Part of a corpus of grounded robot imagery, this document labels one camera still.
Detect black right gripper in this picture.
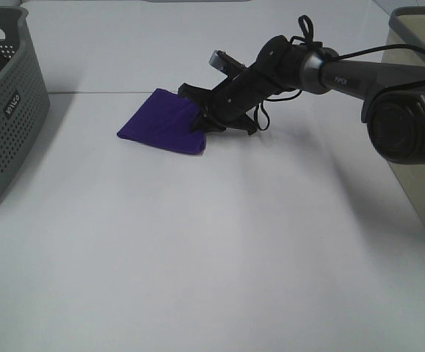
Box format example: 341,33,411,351
178,65,282,135

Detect purple towel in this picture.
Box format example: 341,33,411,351
117,88,206,155

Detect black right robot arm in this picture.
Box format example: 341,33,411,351
178,35,425,165

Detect grey perforated plastic basket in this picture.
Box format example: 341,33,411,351
0,7,50,201

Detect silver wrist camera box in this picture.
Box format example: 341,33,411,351
208,50,245,76

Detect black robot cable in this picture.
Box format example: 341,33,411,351
253,15,425,132

